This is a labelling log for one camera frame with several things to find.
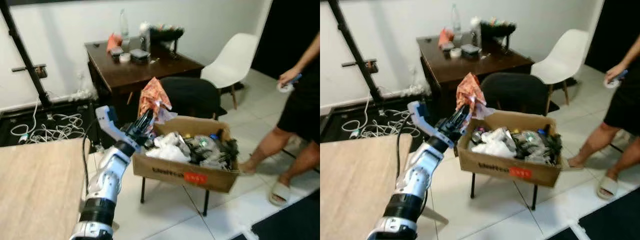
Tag orange snack wrapper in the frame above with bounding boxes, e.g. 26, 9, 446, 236
138, 77, 177, 125
455, 72, 493, 121

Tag black crumpled trash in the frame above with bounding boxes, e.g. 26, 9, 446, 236
219, 136, 240, 168
544, 131, 564, 165

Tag white plastic bag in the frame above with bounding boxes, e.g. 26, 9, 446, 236
471, 127, 517, 158
144, 131, 192, 164

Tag dark wooden desk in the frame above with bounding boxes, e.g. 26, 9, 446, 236
84, 37, 205, 118
416, 32, 535, 113

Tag black chair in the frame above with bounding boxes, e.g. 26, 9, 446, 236
139, 76, 228, 217
470, 72, 551, 211

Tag crushed clear plastic bottle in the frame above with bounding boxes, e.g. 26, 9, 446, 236
192, 134, 224, 162
514, 130, 547, 157

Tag brown cardboard box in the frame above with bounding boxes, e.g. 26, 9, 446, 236
457, 110, 564, 189
132, 115, 241, 194

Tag black lidded container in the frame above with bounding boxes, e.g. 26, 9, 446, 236
129, 48, 151, 64
460, 43, 482, 60

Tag orange packet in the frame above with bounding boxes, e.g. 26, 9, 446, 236
438, 28, 455, 49
106, 33, 124, 54

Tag grey jar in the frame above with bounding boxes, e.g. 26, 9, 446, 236
469, 16, 484, 47
138, 21, 152, 52

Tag black basket on stand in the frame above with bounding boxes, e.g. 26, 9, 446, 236
149, 24, 185, 55
480, 19, 517, 51

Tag white plastic chair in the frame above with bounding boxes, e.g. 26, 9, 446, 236
530, 28, 590, 116
200, 33, 260, 111

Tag black floor mat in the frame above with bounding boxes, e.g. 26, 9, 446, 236
320, 95, 426, 145
249, 191, 321, 240
577, 191, 640, 240
0, 99, 103, 149

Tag black slanted pole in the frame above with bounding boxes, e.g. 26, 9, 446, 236
0, 0, 54, 109
327, 0, 385, 105

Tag white blue handheld controller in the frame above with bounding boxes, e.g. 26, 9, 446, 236
278, 73, 303, 94
603, 69, 629, 90

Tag person in black shorts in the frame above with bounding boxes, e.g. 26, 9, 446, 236
566, 34, 640, 187
238, 32, 321, 191

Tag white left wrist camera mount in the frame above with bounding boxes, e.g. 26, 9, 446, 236
94, 105, 127, 144
407, 100, 442, 141

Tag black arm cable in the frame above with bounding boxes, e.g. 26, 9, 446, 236
81, 116, 102, 198
394, 116, 412, 182

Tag white tangled cables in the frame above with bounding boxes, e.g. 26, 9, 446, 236
10, 101, 87, 145
342, 95, 418, 140

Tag dark wall bracket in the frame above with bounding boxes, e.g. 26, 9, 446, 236
342, 58, 379, 75
12, 63, 49, 80

